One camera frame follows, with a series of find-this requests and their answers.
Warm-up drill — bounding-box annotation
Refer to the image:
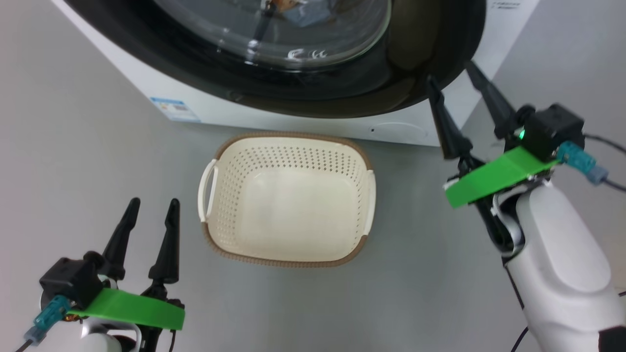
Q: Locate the white washing machine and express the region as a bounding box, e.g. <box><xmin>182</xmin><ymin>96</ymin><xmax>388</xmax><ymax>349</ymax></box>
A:
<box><xmin>51</xmin><ymin>0</ymin><xmax>541</xmax><ymax>147</ymax></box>

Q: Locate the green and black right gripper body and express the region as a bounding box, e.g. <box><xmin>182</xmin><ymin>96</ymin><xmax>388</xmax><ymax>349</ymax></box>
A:
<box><xmin>444</xmin><ymin>146</ymin><xmax>558</xmax><ymax>255</ymax></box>

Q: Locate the cream perforated laundry basket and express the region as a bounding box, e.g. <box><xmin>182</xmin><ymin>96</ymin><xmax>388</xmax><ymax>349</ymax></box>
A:
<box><xmin>198</xmin><ymin>131</ymin><xmax>377</xmax><ymax>268</ymax></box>

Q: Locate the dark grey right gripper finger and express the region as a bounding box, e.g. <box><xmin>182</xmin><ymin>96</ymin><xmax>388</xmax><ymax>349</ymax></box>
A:
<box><xmin>465</xmin><ymin>60</ymin><xmax>519</xmax><ymax>139</ymax></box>
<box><xmin>426</xmin><ymin>75</ymin><xmax>473</xmax><ymax>159</ymax></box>

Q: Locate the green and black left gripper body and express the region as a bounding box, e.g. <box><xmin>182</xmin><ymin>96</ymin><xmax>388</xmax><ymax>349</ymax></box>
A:
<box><xmin>68</xmin><ymin>286</ymin><xmax>185</xmax><ymax>352</ymax></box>

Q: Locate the right camera cable teal connector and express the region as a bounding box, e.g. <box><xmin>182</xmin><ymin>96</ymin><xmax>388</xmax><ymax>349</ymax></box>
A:
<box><xmin>558</xmin><ymin>133</ymin><xmax>626</xmax><ymax>192</ymax></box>

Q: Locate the blue energy label sticker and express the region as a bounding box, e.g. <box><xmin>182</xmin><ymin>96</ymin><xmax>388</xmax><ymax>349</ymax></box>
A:
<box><xmin>149</xmin><ymin>97</ymin><xmax>202</xmax><ymax>123</ymax></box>

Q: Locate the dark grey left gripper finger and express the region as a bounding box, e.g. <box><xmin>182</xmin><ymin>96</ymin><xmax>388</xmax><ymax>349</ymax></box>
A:
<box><xmin>100</xmin><ymin>198</ymin><xmax>141</xmax><ymax>282</ymax></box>
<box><xmin>148</xmin><ymin>198</ymin><xmax>180</xmax><ymax>284</ymax></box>

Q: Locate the round filter cover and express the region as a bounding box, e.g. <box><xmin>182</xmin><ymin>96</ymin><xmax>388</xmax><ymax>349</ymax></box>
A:
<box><xmin>369</xmin><ymin>122</ymin><xmax>428</xmax><ymax>143</ymax></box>

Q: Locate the blue cartoon print garment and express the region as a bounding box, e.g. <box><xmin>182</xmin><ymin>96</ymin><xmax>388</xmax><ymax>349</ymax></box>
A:
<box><xmin>274</xmin><ymin>0</ymin><xmax>338</xmax><ymax>27</ymax></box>

